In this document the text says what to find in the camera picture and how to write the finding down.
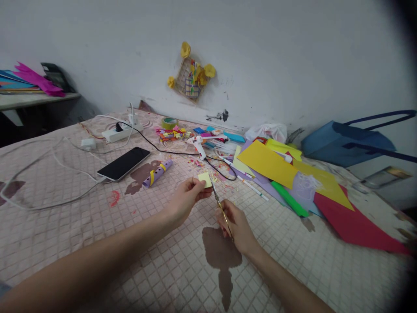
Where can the person's left hand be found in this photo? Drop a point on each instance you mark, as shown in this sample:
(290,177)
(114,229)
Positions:
(185,199)

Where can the person's right hand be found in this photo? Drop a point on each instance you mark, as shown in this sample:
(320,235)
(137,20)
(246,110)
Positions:
(237,228)

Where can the person's right fingers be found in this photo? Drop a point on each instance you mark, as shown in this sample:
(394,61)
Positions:
(224,220)

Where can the pale yellow paper square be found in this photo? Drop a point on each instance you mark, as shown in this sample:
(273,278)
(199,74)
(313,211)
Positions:
(205,179)

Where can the white marker pen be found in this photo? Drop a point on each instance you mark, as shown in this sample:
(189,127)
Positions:
(252,187)

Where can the pale yellow paper sheet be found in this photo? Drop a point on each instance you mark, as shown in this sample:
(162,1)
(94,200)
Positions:
(241,163)

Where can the quilted pink bed cover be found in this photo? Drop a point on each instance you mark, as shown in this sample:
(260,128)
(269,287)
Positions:
(163,228)

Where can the purple paper sheet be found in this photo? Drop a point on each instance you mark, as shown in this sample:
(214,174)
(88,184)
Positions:
(280,186)

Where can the white glue gun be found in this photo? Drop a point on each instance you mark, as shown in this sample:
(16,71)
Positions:
(199,145)

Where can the purple paper roll with holes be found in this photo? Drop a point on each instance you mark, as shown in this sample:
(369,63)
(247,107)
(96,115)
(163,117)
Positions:
(157,173)

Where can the white plastic bag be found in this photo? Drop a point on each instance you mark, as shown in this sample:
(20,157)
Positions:
(267,132)

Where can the pile of colourful paper scraps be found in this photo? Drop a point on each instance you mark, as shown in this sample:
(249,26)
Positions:
(172,133)

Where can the green tape roll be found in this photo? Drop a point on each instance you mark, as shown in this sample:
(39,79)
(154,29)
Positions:
(169,123)

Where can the black smartphone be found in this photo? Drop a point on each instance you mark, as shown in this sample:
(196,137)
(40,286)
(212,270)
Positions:
(123,163)

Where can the red paper sheet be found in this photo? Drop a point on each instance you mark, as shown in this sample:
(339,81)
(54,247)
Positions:
(355,221)

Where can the white power strip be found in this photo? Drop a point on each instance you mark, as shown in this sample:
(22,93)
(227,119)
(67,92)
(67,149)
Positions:
(121,132)

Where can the blue tote bag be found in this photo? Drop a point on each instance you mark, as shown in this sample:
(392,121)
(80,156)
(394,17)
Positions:
(352,143)

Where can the white charger adapter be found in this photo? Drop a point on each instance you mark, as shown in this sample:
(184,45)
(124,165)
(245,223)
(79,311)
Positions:
(88,143)

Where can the woven wall hanging with flowers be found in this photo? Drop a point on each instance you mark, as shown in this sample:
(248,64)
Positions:
(192,76)

